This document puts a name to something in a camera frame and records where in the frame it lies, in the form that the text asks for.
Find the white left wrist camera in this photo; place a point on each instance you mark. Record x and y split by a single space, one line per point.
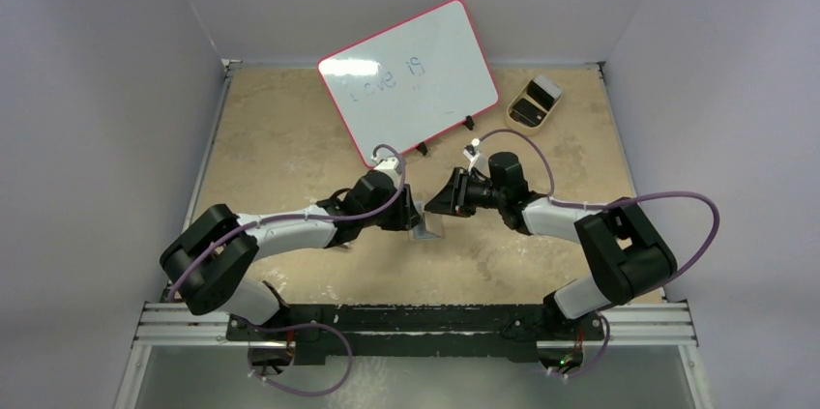
393 167

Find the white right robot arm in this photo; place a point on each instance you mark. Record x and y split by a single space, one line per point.
625 254

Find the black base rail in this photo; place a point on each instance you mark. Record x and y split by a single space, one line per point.
518 333

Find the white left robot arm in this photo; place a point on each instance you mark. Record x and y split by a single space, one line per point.
208 262

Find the stack of grey cards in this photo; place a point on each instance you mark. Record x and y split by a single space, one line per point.
545 90

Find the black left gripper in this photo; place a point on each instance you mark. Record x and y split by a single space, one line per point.
405 218

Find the black whiteboard stand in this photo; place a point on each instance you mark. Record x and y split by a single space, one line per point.
467 123

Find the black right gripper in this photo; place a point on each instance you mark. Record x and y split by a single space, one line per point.
460 190

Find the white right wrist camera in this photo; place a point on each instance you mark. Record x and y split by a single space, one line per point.
477 161

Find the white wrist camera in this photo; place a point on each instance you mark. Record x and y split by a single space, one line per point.
393 167
477 161

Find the pink framed whiteboard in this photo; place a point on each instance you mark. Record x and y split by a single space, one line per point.
411 82

